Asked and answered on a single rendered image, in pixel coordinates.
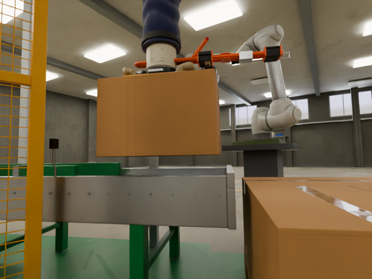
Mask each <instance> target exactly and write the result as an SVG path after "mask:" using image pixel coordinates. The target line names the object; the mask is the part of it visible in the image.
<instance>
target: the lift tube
mask: <svg viewBox="0 0 372 279"><path fill-rule="evenodd" d="M142 5H143V12H142V22H143V33H142V36H143V35H144V34H145V33H147V32H150V31H152V30H167V31H170V32H173V33H175V34H177V35H178V36H179V37H180V29H179V25H178V23H179V19H180V13H179V10H178V9H179V0H142ZM154 43H167V44H170V45H172V46H174V47H175V48H176V53H177V54H179V52H180V46H179V44H178V43H177V42H176V41H174V40H171V39H168V38H151V39H148V40H146V41H145V42H144V43H143V46H142V50H143V52H144V53H146V49H147V47H148V46H150V45H151V44H154Z"/></svg>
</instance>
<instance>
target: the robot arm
mask: <svg viewBox="0 0 372 279"><path fill-rule="evenodd" d="M283 35H284V31H283V28H282V27H281V26H280V25H270V26H268V27H266V28H264V29H262V30H261V31H259V32H258V33H257V34H255V35H254V36H253V37H252V38H250V39H249V40H248V41H247V42H246V43H245V44H244V45H243V46H242V47H241V48H240V49H239V51H238V52H237V53H239V52H240V51H249V50H252V52H255V51H263V50H264V47H274V46H280V40H282V38H283ZM205 66H206V67H205V68H201V67H200V68H199V67H198V64H195V70H203V69H215V72H216V78H217V82H219V75H218V72H217V69H216V68H215V66H213V67H212V66H211V63H210V60H208V61H205ZM266 69H267V74H268V80H269V84H270V89H271V95H272V102H271V104H270V109H269V108H267V107H258V108H256V109H255V110H254V111H253V113H252V117H251V129H252V137H251V138H247V139H246V141H253V140H265V139H272V138H273V135H272V131H274V130H281V129H284V128H289V127H291V126H293V125H295V124H297V123H298V122H299V121H300V119H301V117H302V113H301V110H300V109H299V107H298V106H297V105H294V104H293V103H292V101H291V100H290V99H289V98H287V96H286V90H285V85H284V80H283V75H282V69H281V63H280V60H278V61H273V62H266Z"/></svg>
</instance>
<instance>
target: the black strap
mask: <svg viewBox="0 0 372 279"><path fill-rule="evenodd" d="M151 38H168V39H171V40H174V41H176V42H177V43H178V44H179V46H180V48H181V39H180V37H179V36H178V35H177V34H175V33H173V32H170V31H167V30H152V31H150V32H147V33H145V34H144V35H143V36H142V39H141V46H143V43H144V42H145V41H146V40H148V39H151Z"/></svg>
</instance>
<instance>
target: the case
mask: <svg viewBox="0 0 372 279"><path fill-rule="evenodd" d="M212 155H221V141H220V102H219V88H218V82H217V78H216V72H215V69H203V70H191V71H178V72H171V73H159V74H147V75H134V76H122V77H110V78H103V79H97V134H96V156H97V157H152V156H212Z"/></svg>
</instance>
